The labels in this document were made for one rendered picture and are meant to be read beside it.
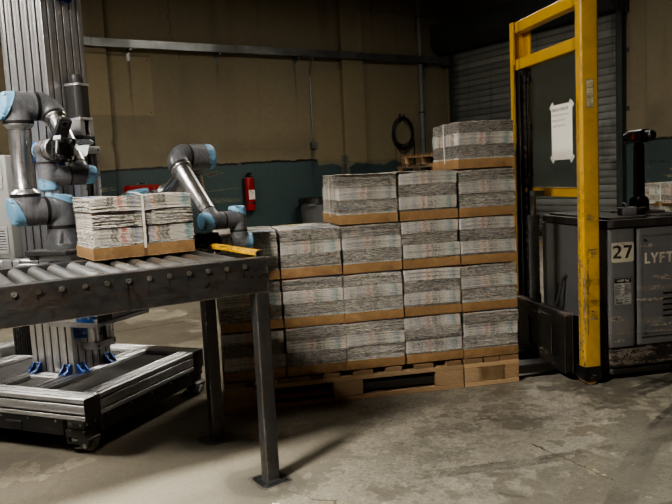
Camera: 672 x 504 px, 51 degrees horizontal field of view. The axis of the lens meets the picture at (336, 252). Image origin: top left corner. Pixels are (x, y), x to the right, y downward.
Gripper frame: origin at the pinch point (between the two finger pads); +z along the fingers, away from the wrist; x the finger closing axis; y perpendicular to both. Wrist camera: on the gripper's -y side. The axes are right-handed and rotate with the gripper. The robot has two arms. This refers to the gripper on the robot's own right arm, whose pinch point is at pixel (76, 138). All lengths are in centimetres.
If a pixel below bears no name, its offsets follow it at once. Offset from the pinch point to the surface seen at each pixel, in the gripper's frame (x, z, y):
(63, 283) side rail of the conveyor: 15, 35, 47
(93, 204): -7.0, 0.0, 22.2
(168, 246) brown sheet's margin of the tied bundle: -34.6, 4.3, 35.9
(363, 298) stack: -137, 4, 57
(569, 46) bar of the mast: -207, 62, -67
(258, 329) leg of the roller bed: -48, 45, 62
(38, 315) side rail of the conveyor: 21, 33, 56
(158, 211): -30.2, 3.5, 23.1
